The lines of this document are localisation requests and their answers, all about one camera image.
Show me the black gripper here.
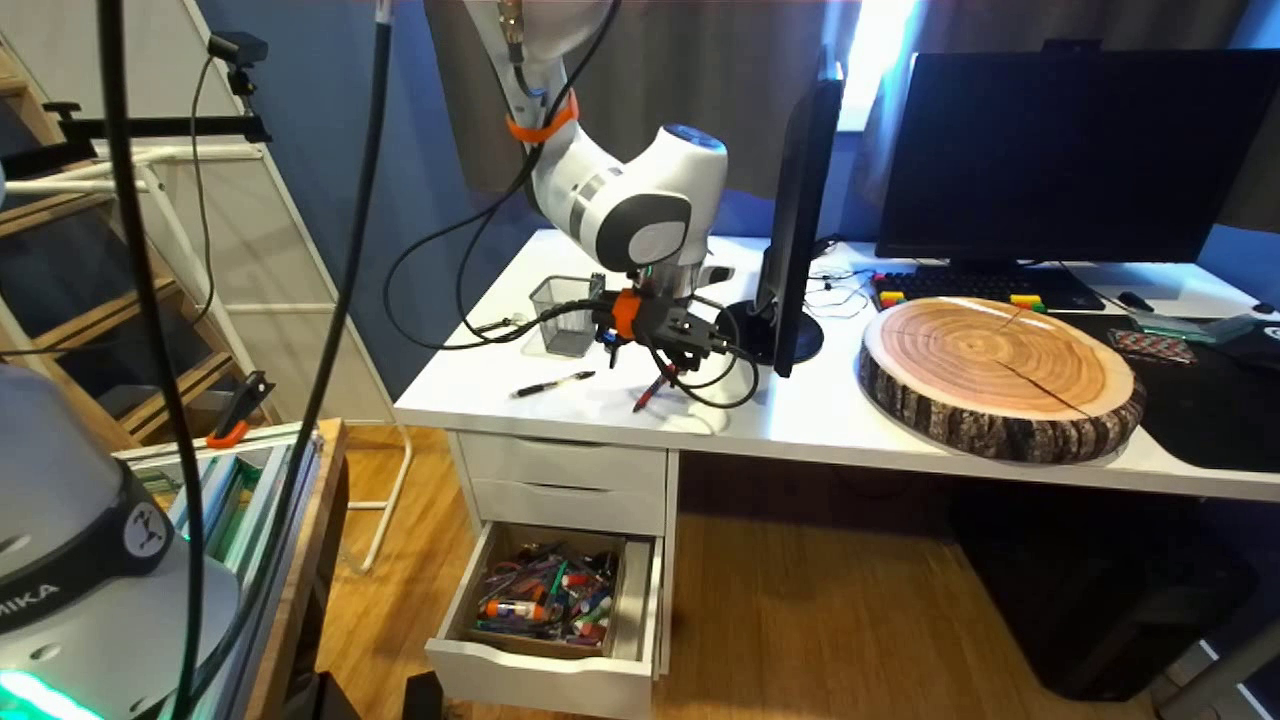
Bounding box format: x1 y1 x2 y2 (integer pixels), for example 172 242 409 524
603 264 733 400

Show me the black pen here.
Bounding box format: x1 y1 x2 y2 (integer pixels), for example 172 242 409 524
507 369 600 402

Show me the white robot base with label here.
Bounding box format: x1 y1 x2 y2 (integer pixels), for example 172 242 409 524
0 360 246 720

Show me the dark mesh pen holder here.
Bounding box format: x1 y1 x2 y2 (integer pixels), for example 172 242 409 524
526 273 607 360

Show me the pile of coloured pens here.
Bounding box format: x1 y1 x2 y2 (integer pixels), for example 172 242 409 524
470 535 623 654

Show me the white desk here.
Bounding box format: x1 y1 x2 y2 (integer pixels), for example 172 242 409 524
390 223 1280 720

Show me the closed white drawer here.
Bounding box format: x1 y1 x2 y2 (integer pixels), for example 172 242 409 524
455 433 673 535

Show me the thin black monitor on stand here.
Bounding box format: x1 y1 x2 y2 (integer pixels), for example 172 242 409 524
713 72 846 380

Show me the open white drawer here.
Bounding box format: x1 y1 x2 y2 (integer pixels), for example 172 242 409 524
421 515 673 720

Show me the glue stick with orange cap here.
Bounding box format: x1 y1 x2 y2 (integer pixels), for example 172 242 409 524
480 596 550 629

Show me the black keyboard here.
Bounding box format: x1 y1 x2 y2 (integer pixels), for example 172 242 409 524
872 260 1113 316

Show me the round wood slice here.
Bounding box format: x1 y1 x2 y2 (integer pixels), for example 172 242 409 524
854 292 1149 467

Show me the wooden cart with green items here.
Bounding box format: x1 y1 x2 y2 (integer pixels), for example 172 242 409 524
117 414 350 720

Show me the orange and black clamp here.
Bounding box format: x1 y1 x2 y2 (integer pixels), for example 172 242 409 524
205 371 281 452

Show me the large black monitor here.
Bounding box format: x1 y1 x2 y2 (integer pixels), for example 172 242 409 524
872 45 1280 266

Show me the wooden shelf rack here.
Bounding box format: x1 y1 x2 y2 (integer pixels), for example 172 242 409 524
0 36 270 452

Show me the orange gripper mount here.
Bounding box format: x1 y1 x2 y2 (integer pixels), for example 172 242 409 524
607 287 646 343

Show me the orange strap on arm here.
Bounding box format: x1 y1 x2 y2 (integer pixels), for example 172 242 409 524
505 86 582 146

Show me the thin black hanging cable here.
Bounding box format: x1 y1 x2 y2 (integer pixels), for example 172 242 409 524
175 0 400 720

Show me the white metal frame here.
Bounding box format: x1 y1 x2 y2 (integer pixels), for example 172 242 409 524
0 135 421 577

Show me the thick black hanging cable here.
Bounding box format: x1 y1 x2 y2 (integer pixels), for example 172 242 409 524
90 0 213 720

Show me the black camera on stand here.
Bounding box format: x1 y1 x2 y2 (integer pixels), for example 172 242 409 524
205 27 270 99

